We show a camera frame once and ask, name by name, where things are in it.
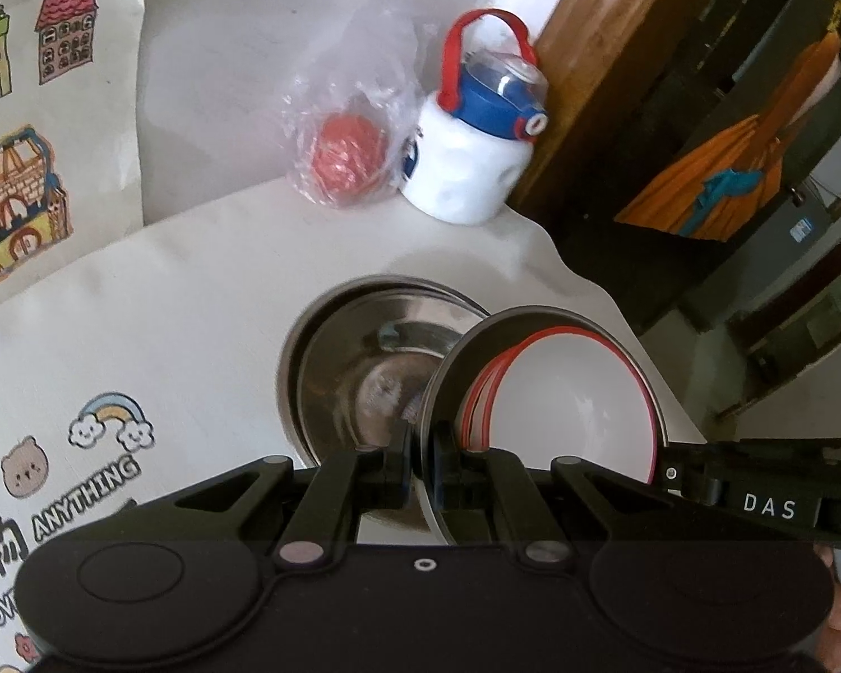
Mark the steel bowl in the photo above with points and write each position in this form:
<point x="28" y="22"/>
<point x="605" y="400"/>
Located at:
<point x="441" y="405"/>

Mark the white printed table mat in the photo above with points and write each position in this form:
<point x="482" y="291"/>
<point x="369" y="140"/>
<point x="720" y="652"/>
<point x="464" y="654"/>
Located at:
<point x="151" y="364"/>

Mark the person's right hand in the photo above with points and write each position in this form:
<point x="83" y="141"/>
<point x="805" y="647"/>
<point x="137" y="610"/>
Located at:
<point x="828" y="647"/>

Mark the red ball in plastic bag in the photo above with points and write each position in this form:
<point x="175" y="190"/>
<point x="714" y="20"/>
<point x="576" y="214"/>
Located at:
<point x="346" y="113"/>

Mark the large steel plate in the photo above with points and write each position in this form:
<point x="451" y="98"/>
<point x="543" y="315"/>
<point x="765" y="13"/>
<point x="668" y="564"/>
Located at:
<point x="357" y="361"/>

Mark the brown wooden door frame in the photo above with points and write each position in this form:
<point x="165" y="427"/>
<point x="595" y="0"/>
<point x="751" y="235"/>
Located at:
<point x="578" y="48"/>

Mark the white bottle blue lid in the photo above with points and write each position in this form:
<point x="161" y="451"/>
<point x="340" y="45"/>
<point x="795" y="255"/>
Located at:
<point x="475" y="135"/>

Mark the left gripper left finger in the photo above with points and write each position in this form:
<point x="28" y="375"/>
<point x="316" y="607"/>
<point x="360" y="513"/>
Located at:
<point x="332" y="498"/>

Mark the houses drawing poster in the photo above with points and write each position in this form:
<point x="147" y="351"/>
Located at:
<point x="70" y="174"/>

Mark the orange robed figure painting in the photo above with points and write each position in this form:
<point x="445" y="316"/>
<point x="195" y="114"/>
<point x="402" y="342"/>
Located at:
<point x="714" y="190"/>

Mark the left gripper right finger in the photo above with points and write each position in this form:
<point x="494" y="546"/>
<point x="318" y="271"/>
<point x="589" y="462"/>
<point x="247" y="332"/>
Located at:
<point x="489" y="497"/>

